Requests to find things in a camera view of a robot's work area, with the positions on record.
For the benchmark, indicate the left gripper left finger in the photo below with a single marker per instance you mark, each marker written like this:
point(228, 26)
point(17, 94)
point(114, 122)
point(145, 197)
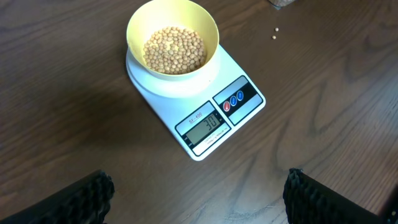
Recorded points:
point(86, 201)

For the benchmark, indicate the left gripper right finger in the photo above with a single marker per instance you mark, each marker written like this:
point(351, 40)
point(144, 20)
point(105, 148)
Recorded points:
point(310, 202)

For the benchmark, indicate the white digital kitchen scale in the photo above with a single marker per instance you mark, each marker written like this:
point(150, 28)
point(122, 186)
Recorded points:
point(201, 112)

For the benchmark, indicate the soybeans in bowl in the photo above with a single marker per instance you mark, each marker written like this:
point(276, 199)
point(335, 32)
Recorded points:
point(175, 51)

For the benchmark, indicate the pale yellow bowl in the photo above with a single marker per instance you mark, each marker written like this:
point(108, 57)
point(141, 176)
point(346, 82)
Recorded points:
point(158, 14)

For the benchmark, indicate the clear plastic container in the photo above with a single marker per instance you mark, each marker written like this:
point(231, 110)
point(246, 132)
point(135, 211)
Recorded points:
point(279, 4)

